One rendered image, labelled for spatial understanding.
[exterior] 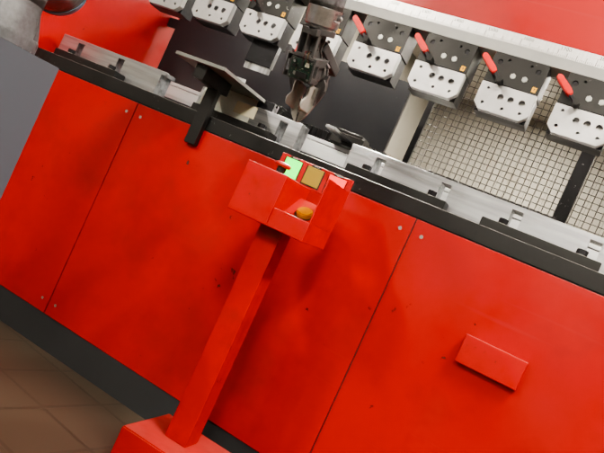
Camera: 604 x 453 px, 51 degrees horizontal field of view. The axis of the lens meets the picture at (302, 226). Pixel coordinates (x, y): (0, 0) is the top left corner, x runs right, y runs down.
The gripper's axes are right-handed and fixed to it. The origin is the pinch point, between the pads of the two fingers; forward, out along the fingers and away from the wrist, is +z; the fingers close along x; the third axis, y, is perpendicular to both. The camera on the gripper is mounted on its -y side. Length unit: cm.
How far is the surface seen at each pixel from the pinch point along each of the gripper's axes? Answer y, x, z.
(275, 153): -26.1, -15.5, 17.0
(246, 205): 11.6, -1.1, 20.8
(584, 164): -119, 61, 1
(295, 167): -7.2, -0.4, 13.5
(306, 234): 11.2, 14.5, 21.3
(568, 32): -53, 44, -36
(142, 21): -93, -124, 3
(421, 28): -52, 6, -26
